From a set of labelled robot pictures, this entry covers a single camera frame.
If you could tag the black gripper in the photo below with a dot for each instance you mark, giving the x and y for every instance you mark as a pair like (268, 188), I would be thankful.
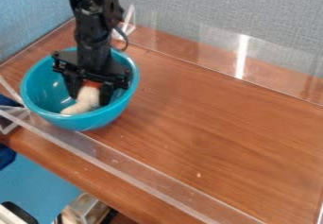
(114, 74)

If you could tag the white toy mushroom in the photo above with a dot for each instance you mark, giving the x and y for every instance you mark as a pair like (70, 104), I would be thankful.
(89, 99)

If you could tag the clear acrylic barrier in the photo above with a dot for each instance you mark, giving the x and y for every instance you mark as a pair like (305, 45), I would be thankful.
(282, 69)
(144, 193)

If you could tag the black white object bottom left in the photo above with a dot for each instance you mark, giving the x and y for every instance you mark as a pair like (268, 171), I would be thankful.
(14, 215)

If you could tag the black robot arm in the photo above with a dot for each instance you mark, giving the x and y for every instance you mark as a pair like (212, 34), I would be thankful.
(90, 63)

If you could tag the clear acrylic corner bracket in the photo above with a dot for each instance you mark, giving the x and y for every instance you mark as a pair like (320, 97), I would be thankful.
(128, 26)

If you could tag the clear acrylic front barrier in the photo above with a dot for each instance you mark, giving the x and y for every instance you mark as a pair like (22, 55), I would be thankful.
(144, 193)

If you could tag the dark blue object left edge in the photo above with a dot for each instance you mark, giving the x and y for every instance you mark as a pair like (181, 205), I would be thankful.
(7, 125)

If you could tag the clear acrylic back barrier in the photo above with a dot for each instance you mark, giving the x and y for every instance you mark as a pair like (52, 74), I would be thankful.
(282, 69)

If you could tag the blue plastic bowl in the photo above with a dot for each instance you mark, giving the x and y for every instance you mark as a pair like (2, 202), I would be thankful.
(46, 96)

